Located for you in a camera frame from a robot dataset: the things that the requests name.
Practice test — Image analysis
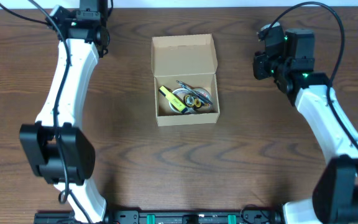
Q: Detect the yellow black correction tape dispenser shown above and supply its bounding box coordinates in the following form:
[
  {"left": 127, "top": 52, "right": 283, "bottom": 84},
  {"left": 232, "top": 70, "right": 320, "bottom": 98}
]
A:
[{"left": 183, "top": 94, "right": 204, "bottom": 110}]

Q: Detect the white tape roll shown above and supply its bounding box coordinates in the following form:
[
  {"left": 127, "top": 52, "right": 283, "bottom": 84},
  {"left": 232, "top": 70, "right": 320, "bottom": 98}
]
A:
[{"left": 169, "top": 88, "right": 196, "bottom": 114}]

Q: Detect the yellow highlighter marker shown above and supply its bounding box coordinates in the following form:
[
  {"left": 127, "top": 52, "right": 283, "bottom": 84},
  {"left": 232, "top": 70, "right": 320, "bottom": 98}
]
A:
[{"left": 158, "top": 86, "right": 188, "bottom": 114}]

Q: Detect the black ballpoint pen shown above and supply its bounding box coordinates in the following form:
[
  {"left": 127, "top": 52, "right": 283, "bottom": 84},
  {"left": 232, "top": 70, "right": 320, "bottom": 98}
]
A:
[{"left": 177, "top": 80, "right": 213, "bottom": 105}]

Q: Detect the clear tape roll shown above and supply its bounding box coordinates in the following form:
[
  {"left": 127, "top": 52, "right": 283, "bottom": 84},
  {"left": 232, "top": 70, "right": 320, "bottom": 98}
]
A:
[{"left": 195, "top": 88, "right": 213, "bottom": 113}]

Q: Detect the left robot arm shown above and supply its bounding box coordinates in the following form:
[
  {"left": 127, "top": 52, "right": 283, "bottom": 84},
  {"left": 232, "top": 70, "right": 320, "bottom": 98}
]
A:
[{"left": 19, "top": 0, "right": 112, "bottom": 223}]

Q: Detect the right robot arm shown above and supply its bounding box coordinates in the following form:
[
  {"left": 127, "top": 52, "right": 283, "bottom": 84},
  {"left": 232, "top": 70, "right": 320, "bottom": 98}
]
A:
[{"left": 253, "top": 24, "right": 358, "bottom": 223}]

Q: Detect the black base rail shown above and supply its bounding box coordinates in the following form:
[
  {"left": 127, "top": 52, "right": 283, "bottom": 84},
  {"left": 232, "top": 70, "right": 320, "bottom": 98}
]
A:
[{"left": 34, "top": 208, "right": 284, "bottom": 224}]

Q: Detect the brown cardboard box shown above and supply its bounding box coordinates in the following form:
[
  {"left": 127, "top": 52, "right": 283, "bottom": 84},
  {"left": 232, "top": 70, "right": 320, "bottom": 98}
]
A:
[{"left": 151, "top": 34, "right": 220, "bottom": 126}]

